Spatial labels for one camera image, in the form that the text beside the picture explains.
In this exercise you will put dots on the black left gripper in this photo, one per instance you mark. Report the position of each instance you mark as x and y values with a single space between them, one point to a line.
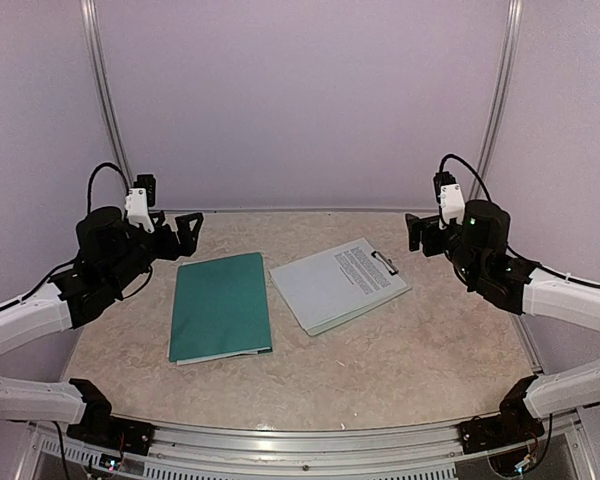
187 243

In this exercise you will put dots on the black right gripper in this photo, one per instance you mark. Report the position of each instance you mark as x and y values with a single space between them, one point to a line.
417 224

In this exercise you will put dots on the silver clipboard clip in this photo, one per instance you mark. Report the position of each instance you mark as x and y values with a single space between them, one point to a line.
392 270

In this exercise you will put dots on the dark teal folder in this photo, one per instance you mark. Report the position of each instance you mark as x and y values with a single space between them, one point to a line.
220 306

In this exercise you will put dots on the light green clipboard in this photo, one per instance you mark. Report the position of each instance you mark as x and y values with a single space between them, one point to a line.
360 305

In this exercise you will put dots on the paper sheets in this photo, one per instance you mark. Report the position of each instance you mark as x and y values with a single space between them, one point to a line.
222 356

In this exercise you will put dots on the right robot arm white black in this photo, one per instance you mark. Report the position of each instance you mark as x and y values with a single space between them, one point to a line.
476 242

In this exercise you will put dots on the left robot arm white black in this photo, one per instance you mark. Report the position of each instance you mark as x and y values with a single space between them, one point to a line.
112 254

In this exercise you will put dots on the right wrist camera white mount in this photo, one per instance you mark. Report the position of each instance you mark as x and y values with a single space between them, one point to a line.
449 198

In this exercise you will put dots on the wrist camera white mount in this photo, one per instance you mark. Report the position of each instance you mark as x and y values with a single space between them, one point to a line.
139 199
449 198

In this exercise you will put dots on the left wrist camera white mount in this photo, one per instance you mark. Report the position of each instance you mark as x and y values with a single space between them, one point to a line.
139 199

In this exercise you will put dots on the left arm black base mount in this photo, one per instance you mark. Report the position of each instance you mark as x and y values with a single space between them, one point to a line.
99 427

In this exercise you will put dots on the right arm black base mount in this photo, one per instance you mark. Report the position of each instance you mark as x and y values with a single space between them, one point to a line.
511 425

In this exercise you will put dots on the front aluminium rail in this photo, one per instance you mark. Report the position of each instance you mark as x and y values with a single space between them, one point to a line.
429 451

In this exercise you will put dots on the right aluminium frame post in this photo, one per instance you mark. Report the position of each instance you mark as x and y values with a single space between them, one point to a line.
503 79

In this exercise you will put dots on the aluminium frame post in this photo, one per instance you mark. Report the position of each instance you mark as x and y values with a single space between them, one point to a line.
95 51
503 79

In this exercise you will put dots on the left aluminium frame post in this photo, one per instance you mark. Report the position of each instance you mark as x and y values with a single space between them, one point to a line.
95 51

